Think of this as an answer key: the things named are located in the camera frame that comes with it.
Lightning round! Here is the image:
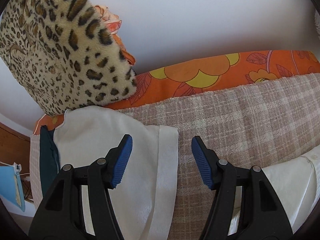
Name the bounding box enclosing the teal white floral print garment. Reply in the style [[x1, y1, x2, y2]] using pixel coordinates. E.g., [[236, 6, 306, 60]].
[[53, 106, 178, 239]]

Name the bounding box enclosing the white shirt on bed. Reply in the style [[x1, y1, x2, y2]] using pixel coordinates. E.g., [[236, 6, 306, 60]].
[[228, 144, 320, 237]]

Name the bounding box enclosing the light blue board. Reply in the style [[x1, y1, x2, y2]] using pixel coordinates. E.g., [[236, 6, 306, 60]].
[[0, 163, 25, 212]]

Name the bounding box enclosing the pink plaid bed blanket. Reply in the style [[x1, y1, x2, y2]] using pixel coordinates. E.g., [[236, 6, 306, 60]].
[[29, 73, 320, 240]]

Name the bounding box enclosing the wooden door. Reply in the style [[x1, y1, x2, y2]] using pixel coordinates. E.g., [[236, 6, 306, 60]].
[[1, 124, 30, 199]]

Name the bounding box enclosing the orange floral bed sheet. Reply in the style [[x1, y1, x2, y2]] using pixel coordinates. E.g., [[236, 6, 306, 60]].
[[32, 4, 320, 136]]

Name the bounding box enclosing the leopard print plush cushion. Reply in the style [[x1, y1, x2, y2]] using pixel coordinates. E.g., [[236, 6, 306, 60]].
[[1, 0, 137, 116]]

